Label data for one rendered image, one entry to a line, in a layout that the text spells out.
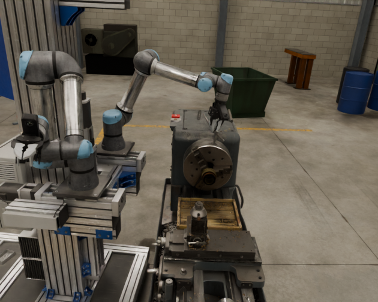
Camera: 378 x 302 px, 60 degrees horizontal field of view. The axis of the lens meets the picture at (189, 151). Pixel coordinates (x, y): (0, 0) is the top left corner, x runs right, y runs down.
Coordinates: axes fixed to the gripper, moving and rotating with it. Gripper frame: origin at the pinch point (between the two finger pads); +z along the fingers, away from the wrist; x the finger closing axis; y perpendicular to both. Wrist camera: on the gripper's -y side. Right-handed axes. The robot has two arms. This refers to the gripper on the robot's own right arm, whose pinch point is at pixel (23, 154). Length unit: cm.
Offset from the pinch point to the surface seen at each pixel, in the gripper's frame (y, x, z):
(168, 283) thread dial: 62, -56, -9
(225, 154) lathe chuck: 26, -101, -73
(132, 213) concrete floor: 150, -73, -196
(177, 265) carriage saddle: 60, -62, -16
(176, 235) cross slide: 53, -63, -30
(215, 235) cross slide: 50, -82, -25
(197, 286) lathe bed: 63, -69, -6
